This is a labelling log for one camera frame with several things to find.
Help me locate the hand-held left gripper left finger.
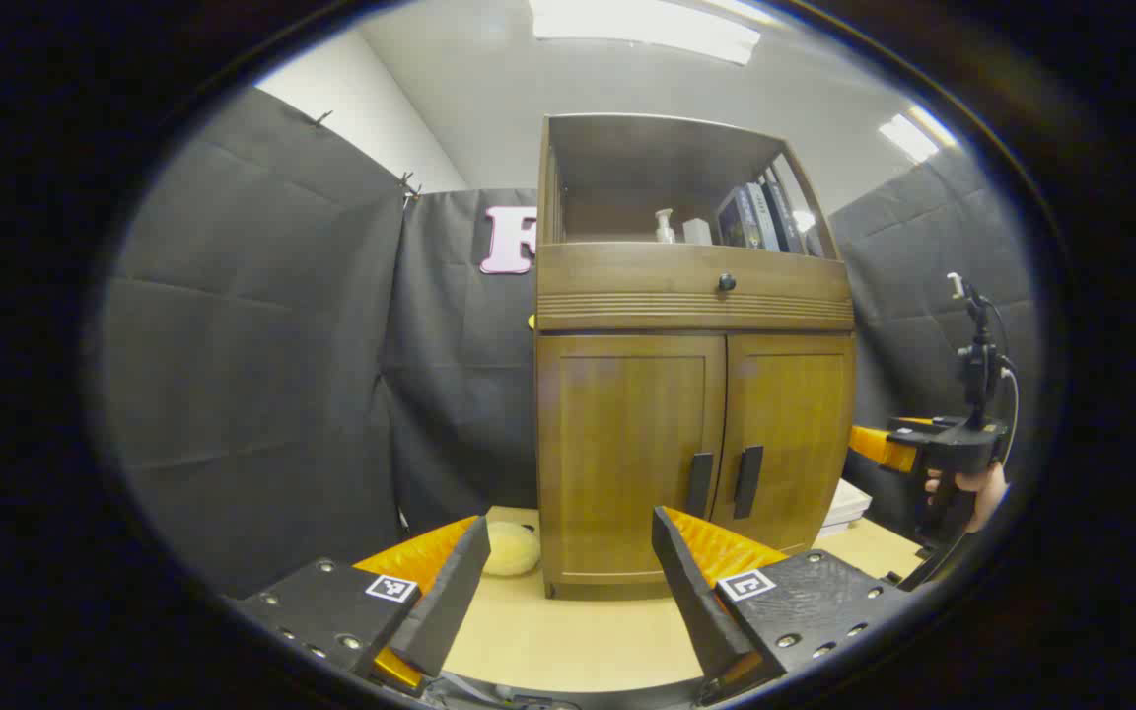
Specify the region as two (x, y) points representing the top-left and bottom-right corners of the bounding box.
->
(233, 515), (492, 691)

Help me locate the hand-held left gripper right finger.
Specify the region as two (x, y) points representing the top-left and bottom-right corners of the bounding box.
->
(652, 506), (914, 703)

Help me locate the wooden shoe cabinet door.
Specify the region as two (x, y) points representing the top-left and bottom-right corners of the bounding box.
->
(711, 333), (857, 555)
(536, 335), (727, 583)

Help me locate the wooden double-door shoe cabinet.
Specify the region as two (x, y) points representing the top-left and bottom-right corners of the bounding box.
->
(533, 113), (857, 601)

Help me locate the wooden cabinet drawer black knob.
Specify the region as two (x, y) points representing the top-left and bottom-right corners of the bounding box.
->
(536, 244), (855, 331)

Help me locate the white paper stack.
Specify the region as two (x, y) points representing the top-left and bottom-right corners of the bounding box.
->
(817, 478), (873, 538)

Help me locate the cream fluffy plush ball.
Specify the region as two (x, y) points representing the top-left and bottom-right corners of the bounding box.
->
(482, 521), (541, 578)

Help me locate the dark slanted bar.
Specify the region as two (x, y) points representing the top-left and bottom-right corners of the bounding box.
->
(898, 532), (973, 593)

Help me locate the small ceiling light panel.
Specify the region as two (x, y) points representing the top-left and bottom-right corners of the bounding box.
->
(879, 104), (959, 164)

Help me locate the large ceiling light panel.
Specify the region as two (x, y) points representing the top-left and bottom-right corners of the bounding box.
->
(529, 0), (761, 65)

